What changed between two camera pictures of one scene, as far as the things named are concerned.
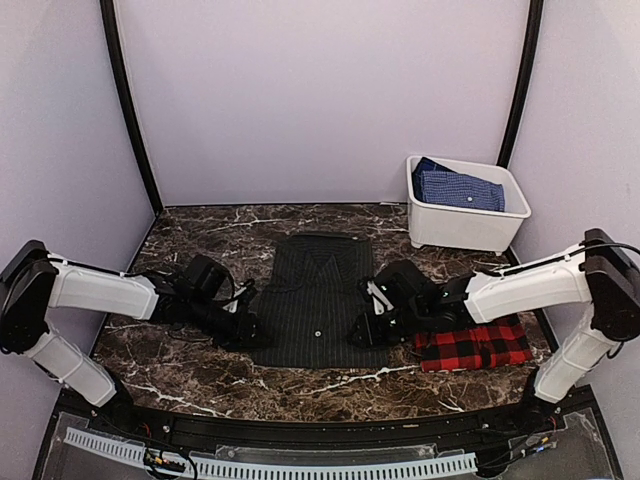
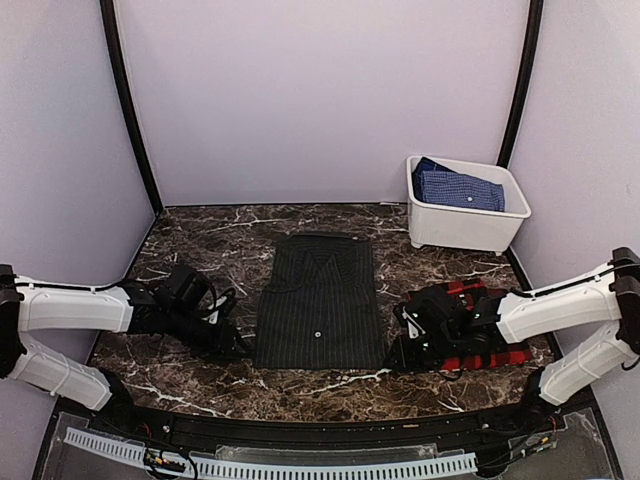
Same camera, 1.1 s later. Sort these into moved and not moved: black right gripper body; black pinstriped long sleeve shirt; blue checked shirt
Moved: black right gripper body
Not moved: blue checked shirt; black pinstriped long sleeve shirt
